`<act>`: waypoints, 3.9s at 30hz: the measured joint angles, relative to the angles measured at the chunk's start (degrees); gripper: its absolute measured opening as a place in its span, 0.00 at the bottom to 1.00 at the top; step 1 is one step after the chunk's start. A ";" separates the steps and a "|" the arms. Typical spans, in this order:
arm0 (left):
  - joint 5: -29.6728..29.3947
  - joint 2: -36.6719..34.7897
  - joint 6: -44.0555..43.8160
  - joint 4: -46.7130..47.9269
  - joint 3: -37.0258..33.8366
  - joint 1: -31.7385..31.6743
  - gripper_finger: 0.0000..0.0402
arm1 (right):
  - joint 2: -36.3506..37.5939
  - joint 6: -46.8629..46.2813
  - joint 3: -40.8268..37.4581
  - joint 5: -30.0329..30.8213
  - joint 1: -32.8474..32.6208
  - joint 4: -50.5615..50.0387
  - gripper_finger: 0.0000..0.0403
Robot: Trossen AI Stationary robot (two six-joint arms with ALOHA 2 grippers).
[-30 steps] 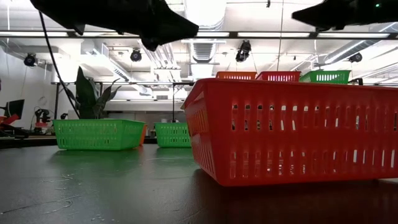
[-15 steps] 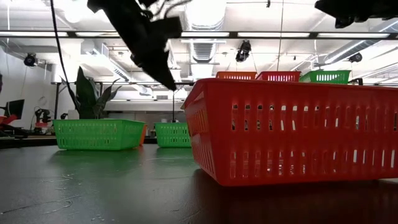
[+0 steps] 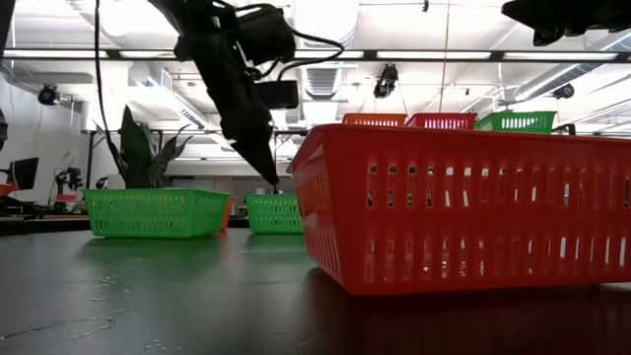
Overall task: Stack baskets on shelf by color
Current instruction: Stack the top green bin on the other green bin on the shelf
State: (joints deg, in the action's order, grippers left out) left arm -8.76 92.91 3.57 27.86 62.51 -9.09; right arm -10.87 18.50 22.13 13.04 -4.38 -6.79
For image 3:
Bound artificial plant in white pot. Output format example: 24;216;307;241
95;105;194;190

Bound red plastic basket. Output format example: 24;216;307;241
287;122;631;297
404;111;478;131

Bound black aluminium rig frame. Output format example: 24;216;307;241
0;0;16;58

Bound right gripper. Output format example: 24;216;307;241
501;0;631;47

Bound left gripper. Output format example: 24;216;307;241
147;0;297;184

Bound black ceiling-mounted camera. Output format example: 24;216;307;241
551;83;576;101
37;84;60;107
373;63;399;100

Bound orange plastic basket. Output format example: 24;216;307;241
220;195;235;232
341;112;409;127

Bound black camera cable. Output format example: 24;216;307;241
275;28;345;83

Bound green plastic basket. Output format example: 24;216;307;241
83;188;232;240
473;110;558;135
244;193;304;235

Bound black hanging cable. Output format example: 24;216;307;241
93;0;124;178

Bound black computer monitor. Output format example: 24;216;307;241
8;156;40;192

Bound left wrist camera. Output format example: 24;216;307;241
254;80;301;110

